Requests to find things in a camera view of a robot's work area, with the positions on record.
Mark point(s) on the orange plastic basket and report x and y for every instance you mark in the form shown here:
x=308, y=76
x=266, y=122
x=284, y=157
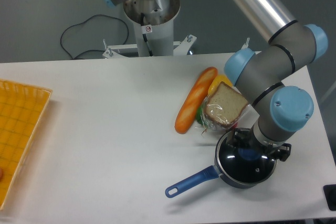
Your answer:
x=22, y=107

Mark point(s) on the black device at edge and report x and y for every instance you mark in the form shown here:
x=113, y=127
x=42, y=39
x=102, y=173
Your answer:
x=330, y=196

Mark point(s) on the yellow toy bell pepper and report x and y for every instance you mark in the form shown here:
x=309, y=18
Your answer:
x=218, y=79

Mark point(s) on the glass pot lid blue knob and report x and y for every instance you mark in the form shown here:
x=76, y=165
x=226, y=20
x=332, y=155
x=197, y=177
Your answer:
x=238, y=171

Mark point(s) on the orange toy baguette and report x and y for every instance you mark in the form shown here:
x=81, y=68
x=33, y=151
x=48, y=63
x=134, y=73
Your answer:
x=197, y=94

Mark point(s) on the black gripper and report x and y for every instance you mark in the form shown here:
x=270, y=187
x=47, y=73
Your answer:
x=250, y=146

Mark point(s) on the blue saucepan with handle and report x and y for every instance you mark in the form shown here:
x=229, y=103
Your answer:
x=209, y=173

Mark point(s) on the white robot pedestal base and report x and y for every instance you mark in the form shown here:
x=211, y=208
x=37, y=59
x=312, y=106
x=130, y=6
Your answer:
x=155, y=32

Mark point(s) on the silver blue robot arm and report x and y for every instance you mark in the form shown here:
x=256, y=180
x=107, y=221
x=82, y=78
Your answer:
x=282, y=110

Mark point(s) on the green toy vegetable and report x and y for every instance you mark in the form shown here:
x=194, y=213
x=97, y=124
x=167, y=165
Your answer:
x=198, y=116

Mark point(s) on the bagged bread slice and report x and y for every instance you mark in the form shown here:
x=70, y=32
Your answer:
x=223, y=108

